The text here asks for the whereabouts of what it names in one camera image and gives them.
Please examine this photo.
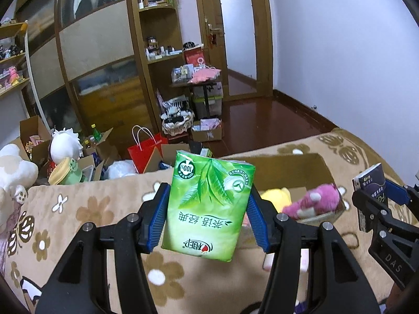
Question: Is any pink bear plush toy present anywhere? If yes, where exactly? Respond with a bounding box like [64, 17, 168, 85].
[282, 183, 343, 220]

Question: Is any yellow dog plush toy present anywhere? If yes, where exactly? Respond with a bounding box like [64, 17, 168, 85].
[260, 187, 292, 213]

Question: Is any row of small figurines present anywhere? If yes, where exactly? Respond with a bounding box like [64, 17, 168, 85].
[0, 42, 25, 89]

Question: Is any green tissue pack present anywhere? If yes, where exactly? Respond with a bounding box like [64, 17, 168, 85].
[161, 150, 256, 263]

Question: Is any zebra striped plush toy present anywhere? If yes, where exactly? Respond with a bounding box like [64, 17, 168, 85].
[160, 100, 192, 116]

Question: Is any red paper bag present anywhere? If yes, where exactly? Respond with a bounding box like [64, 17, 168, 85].
[127, 125, 169, 174]

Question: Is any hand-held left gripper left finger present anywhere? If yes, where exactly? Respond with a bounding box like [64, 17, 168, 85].
[34, 181, 171, 314]

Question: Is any clear box of small things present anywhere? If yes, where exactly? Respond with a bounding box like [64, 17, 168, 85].
[171, 65, 194, 84]

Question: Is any small folding table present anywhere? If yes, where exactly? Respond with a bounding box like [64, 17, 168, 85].
[170, 78, 223, 121]

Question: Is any clear plastic storage bin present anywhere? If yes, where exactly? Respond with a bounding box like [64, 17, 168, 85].
[191, 83, 225, 120]

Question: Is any wooden door with glass panel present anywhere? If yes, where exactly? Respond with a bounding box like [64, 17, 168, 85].
[193, 0, 274, 102]

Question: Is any cardboard box with open flaps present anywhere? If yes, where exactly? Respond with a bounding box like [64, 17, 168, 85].
[20, 115, 53, 167]

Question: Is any white rounded bundle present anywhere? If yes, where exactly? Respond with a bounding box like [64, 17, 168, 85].
[106, 160, 138, 180]

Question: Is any dark book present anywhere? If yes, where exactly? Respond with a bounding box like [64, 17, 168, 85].
[352, 163, 387, 233]

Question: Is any purple plush doll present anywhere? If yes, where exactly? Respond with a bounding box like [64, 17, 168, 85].
[293, 296, 316, 314]

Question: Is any wooden corner shelf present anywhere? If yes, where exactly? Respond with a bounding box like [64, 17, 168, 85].
[128, 0, 194, 131]

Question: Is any pink cloth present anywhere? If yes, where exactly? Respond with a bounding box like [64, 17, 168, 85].
[190, 67, 221, 84]

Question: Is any small cardboard box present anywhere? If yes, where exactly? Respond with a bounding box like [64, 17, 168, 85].
[191, 118, 223, 142]

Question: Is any yellow wall shelf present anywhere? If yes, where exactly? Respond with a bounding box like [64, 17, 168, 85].
[0, 21, 33, 112]

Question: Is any wicker basket with lace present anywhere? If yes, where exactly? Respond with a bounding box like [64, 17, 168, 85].
[161, 113, 195, 136]

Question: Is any white spiky plush toy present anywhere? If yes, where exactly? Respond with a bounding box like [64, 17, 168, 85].
[50, 127, 84, 164]

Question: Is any wooden sliding wardrobe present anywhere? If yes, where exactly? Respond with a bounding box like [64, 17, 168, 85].
[15, 0, 154, 158]

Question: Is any cardboard box with bottles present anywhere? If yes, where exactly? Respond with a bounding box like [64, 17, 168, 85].
[82, 127, 122, 180]

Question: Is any green frog toy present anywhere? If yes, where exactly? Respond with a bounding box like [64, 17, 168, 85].
[48, 157, 82, 185]

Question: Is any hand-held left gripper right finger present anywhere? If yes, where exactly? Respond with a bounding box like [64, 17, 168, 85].
[247, 190, 382, 314]

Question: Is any brown cardboard sheet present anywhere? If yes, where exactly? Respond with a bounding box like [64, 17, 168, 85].
[144, 143, 191, 172]

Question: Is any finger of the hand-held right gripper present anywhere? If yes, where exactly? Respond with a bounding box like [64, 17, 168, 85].
[384, 178, 419, 207]
[352, 188, 419, 236]

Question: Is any large cream plush toy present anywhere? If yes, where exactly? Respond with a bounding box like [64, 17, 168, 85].
[0, 144, 39, 233]

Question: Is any red carton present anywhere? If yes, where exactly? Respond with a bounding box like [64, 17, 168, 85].
[184, 47, 205, 69]

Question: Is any brass door handle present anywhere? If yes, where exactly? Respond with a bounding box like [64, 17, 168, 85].
[206, 23, 225, 44]

